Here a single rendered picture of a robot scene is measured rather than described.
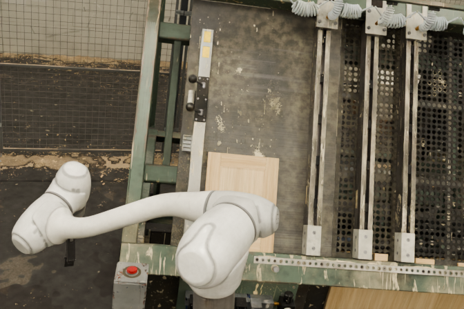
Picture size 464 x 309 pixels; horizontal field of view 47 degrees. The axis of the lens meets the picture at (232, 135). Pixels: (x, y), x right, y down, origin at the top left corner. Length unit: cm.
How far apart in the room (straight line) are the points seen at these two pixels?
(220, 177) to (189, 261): 117
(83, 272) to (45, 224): 201
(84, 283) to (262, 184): 150
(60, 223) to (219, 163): 97
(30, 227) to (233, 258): 60
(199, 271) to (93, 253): 252
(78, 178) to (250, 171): 96
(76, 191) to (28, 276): 195
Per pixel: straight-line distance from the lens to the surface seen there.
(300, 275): 236
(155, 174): 236
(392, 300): 291
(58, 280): 349
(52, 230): 154
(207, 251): 117
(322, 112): 240
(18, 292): 343
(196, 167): 229
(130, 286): 207
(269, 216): 133
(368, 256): 243
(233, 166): 233
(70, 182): 160
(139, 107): 231
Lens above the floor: 229
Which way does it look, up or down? 25 degrees down
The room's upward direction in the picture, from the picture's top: 9 degrees clockwise
